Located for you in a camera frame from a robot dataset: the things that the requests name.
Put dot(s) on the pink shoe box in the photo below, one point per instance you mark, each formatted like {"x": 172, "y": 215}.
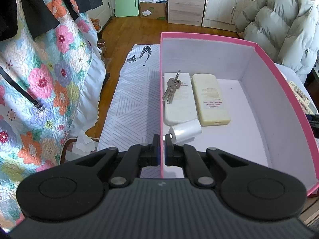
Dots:
{"x": 230, "y": 58}

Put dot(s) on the floral quilt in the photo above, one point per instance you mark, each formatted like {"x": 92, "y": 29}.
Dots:
{"x": 50, "y": 89}

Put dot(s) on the wooden shelf cabinet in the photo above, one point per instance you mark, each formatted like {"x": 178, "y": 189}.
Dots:
{"x": 187, "y": 12}

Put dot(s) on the cardboard box on floor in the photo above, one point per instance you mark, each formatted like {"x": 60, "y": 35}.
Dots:
{"x": 155, "y": 11}

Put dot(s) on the grey puffer jacket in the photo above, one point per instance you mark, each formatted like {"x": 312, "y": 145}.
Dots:
{"x": 287, "y": 30}

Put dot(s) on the white remote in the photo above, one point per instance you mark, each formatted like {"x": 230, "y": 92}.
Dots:
{"x": 183, "y": 107}

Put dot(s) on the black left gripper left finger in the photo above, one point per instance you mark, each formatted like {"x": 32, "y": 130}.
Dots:
{"x": 134, "y": 160}

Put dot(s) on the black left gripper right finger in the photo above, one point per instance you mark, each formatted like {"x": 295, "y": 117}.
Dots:
{"x": 189, "y": 160}

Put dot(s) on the white patterned tablecloth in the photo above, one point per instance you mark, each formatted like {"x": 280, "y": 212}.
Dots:
{"x": 132, "y": 99}

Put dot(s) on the cream remote back up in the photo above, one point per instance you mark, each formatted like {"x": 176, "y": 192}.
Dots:
{"x": 209, "y": 102}

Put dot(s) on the dark hanging clothes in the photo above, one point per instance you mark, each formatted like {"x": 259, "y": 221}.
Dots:
{"x": 39, "y": 14}

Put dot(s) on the silver key bunch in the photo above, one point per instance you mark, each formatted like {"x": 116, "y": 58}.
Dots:
{"x": 173, "y": 84}

